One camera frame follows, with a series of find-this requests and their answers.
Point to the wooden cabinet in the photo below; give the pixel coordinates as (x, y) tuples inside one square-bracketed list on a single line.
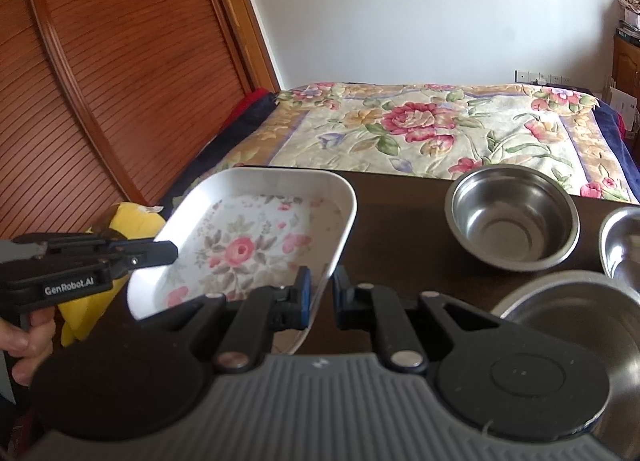
[(627, 66)]

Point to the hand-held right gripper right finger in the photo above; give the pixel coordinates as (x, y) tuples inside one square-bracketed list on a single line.
[(341, 301)]

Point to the white floral plate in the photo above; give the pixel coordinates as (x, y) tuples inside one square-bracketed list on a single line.
[(250, 236)]

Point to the stack of papers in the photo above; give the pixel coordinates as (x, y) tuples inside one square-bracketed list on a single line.
[(631, 11)]

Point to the wooden slatted wardrobe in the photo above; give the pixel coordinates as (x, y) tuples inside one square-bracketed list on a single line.
[(115, 66)]

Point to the red cloth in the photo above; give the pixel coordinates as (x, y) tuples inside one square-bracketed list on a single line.
[(252, 103)]

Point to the large steel bowl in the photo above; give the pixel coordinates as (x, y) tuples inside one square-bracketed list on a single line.
[(580, 341)]

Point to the white wall socket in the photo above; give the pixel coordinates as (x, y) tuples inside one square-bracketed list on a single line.
[(559, 79), (528, 76)]

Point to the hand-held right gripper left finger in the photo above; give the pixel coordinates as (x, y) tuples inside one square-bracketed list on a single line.
[(302, 293)]

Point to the dark blue bed cover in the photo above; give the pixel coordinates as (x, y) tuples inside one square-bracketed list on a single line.
[(607, 116)]

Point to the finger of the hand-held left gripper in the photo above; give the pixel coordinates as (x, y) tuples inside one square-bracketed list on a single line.
[(70, 242), (155, 253)]

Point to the person's left hand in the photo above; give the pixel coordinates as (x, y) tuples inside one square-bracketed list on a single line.
[(32, 346)]

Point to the white paper box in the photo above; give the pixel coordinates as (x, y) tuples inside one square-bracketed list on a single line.
[(622, 108)]

